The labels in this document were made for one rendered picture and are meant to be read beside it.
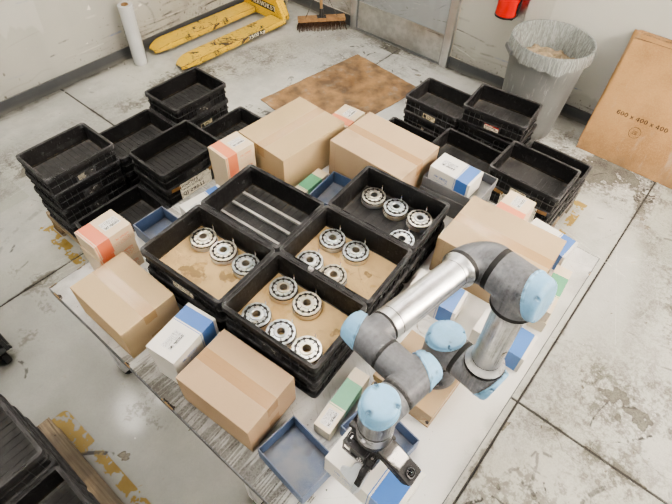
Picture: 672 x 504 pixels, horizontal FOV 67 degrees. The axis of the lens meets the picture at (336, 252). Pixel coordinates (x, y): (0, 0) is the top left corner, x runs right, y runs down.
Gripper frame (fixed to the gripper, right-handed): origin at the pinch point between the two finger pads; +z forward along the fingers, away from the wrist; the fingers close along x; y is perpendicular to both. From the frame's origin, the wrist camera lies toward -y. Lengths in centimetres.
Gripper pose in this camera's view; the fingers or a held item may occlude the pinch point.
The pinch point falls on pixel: (374, 469)
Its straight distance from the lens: 128.0
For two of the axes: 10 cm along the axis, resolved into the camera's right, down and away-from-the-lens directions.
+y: -7.7, -5.0, 4.0
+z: -0.2, 6.4, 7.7
